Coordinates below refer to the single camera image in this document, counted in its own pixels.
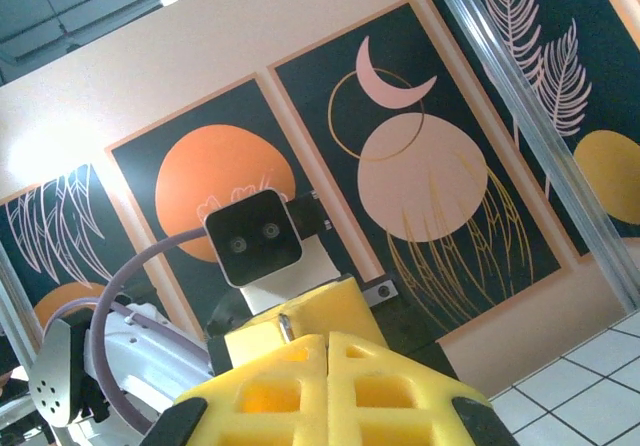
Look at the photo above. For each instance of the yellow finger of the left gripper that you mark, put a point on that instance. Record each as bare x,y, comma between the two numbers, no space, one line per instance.
335,311
250,346

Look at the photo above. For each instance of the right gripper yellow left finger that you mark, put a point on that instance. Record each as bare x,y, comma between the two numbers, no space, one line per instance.
260,401

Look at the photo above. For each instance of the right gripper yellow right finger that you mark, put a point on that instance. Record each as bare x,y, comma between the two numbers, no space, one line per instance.
400,401

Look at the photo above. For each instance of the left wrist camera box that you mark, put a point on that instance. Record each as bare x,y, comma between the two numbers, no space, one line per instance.
255,241

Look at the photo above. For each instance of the aluminium frame post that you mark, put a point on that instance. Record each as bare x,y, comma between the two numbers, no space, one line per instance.
525,91

